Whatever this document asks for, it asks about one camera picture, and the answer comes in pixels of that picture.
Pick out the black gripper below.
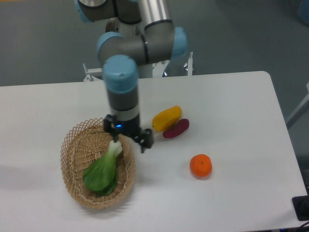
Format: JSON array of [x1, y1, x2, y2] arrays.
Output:
[[103, 114, 154, 153]]

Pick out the green bok choy vegetable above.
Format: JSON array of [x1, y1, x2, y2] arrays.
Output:
[[83, 140, 123, 196]]

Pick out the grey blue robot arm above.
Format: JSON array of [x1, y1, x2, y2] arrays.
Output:
[[75, 0, 187, 150]]

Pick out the woven wicker basket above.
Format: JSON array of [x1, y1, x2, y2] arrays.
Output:
[[60, 118, 136, 209]]

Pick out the yellow mango fruit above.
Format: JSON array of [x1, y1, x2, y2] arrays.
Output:
[[152, 105, 182, 131]]

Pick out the purple sweet potato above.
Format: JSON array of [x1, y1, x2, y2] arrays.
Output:
[[163, 118, 190, 139]]

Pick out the orange tangerine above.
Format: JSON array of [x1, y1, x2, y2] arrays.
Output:
[[189, 154, 212, 177]]

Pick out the black device at table edge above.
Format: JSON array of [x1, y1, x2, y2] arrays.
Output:
[[292, 195, 309, 221]]

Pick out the white frame at right edge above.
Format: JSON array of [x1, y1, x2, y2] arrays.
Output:
[[285, 83, 309, 130]]

